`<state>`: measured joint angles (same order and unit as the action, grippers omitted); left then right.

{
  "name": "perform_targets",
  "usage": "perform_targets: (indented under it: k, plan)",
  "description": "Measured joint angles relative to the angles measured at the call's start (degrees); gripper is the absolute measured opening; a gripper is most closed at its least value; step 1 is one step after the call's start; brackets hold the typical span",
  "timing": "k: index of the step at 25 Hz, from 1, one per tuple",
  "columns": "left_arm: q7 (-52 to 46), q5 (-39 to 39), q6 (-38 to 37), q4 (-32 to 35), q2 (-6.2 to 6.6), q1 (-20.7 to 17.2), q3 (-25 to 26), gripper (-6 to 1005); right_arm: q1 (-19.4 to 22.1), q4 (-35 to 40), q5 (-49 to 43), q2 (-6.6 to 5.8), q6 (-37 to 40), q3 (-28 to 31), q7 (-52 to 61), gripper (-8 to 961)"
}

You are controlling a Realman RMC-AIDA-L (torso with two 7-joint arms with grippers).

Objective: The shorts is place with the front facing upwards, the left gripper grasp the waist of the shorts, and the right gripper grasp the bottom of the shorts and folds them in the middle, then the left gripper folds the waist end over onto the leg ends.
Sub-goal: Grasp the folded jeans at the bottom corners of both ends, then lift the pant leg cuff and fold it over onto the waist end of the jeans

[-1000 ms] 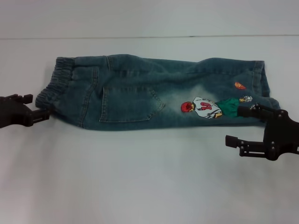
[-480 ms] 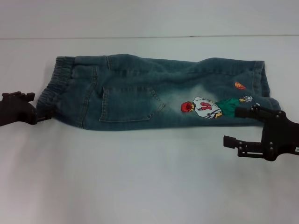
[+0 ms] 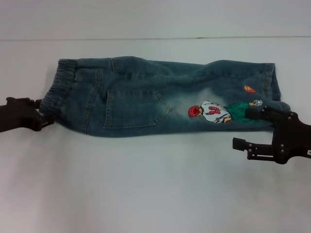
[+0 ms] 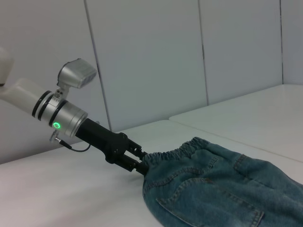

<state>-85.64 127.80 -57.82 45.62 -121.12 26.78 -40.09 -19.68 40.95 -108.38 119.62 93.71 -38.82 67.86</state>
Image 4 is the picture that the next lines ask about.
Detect black wrist cable with plug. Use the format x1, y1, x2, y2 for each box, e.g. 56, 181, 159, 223
48, 131, 92, 152

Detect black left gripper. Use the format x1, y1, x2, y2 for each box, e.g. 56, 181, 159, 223
75, 117, 151, 176

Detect blue denim shorts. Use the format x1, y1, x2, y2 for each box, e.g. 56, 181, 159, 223
141, 136, 303, 227

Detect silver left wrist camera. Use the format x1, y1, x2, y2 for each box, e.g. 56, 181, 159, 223
53, 58, 97, 104

